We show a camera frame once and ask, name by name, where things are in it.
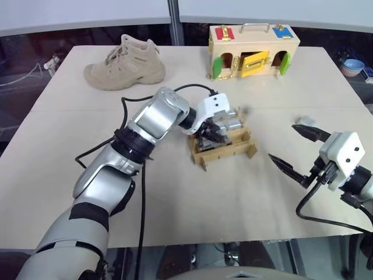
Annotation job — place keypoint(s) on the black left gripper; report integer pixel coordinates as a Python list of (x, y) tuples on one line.
[(207, 126)]

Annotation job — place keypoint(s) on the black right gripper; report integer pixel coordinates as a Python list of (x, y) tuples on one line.
[(318, 172)]

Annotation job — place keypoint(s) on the small silver camera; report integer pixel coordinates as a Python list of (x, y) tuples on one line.
[(235, 113), (233, 125)]

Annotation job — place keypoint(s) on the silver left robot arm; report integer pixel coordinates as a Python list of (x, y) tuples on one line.
[(151, 119)]

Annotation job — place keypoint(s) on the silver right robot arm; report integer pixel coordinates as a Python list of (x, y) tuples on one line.
[(362, 183)]

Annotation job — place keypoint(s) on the small wooden pallet rack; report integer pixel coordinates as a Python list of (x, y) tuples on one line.
[(233, 147)]

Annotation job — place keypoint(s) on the wooden lock box toy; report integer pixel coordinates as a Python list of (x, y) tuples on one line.
[(256, 49)]

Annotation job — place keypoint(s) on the blue bowl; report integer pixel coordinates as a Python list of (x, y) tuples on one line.
[(353, 67)]

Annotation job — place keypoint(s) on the beige hiking boot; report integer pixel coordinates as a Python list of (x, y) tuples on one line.
[(128, 65)]

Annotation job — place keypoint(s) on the grey metal pole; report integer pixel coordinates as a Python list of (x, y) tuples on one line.
[(174, 21)]

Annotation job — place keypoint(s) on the white power plug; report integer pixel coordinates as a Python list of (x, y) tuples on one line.
[(52, 63)]

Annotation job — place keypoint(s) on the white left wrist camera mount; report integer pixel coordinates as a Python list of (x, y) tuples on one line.
[(215, 105)]

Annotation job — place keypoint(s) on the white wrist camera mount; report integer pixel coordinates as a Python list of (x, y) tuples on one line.
[(215, 105), (345, 154)]

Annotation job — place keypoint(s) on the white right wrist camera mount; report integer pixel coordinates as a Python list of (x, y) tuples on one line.
[(345, 154)]

